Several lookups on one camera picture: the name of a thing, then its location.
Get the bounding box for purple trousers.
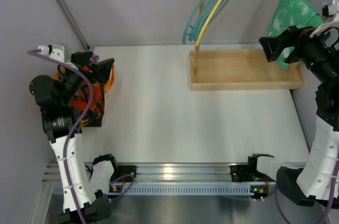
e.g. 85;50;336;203
91;53;100;62

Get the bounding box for orange camouflage trousers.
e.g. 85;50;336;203
69;82;105;127

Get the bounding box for green trousers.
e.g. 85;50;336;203
266;0;324;70

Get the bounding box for yellow hanger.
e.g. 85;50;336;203
182;0;236;47

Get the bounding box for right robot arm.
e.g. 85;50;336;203
252;26;338;209

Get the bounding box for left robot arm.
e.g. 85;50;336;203
28;46;119;223

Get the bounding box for wooden clothes rack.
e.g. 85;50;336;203
190;0;304;91

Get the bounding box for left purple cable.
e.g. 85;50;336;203
27;48;136;222

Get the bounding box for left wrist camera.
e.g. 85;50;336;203
38;43;72;63

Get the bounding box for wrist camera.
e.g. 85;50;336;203
310;0;338;38
38;43;72;63

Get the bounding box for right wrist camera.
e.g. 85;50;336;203
310;0;338;38

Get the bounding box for aluminium corner frame post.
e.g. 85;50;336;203
55;0;90;50

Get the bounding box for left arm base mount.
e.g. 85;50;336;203
110;165;137;182

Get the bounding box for aluminium mounting rail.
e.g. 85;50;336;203
43;162;307;183

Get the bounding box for grey slotted cable duct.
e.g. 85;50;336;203
52;183;268;196

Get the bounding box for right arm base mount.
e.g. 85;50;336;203
230;165;274;183

